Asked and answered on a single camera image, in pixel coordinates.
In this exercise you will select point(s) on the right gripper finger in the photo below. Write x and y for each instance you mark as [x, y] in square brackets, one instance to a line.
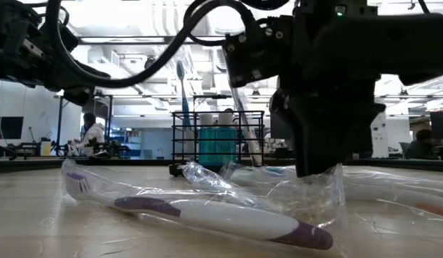
[322, 143]

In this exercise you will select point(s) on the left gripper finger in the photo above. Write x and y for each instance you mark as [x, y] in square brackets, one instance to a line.
[78, 77]
[80, 96]

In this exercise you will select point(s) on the blue white bagged toothbrush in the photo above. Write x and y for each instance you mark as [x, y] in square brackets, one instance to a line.
[203, 175]
[185, 107]
[277, 171]

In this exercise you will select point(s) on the grey white bagged toothbrush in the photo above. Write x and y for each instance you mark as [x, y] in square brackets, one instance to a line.
[386, 181]

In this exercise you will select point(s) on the blue mouthwash bottle white cap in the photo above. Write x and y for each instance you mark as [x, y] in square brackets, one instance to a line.
[227, 147]
[207, 147]

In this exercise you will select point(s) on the purple white bagged toothbrush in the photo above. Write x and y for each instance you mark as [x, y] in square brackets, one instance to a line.
[225, 219]

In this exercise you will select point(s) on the orange white bagged toothbrush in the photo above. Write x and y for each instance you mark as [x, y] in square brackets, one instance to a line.
[434, 209]

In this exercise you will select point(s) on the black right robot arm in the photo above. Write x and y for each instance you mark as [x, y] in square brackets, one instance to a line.
[415, 46]

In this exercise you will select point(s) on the person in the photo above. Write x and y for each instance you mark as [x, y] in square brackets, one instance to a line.
[422, 147]
[228, 111]
[92, 136]

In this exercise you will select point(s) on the white LED light strip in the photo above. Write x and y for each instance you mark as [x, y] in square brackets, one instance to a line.
[117, 39]

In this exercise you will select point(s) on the white square column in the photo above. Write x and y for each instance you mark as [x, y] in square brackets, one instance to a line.
[381, 136]

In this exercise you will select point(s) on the yellow white container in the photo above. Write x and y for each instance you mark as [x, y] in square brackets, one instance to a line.
[46, 148]

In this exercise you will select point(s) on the black overhead crossbar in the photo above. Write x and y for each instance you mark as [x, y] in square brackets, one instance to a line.
[135, 43]

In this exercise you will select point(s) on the blue storage shelf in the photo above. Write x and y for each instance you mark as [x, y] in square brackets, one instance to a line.
[132, 152]

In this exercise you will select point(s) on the black computer monitor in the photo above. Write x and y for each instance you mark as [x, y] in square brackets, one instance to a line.
[8, 127]
[442, 127]

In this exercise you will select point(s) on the black metal frame stand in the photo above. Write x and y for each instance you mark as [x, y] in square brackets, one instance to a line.
[59, 122]

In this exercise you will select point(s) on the white rectangular air duct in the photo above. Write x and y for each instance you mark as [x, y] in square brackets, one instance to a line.
[117, 61]

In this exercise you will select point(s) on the black table edge frame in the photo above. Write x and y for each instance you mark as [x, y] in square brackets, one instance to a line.
[99, 164]

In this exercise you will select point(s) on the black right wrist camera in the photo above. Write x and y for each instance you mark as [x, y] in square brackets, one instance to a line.
[259, 53]

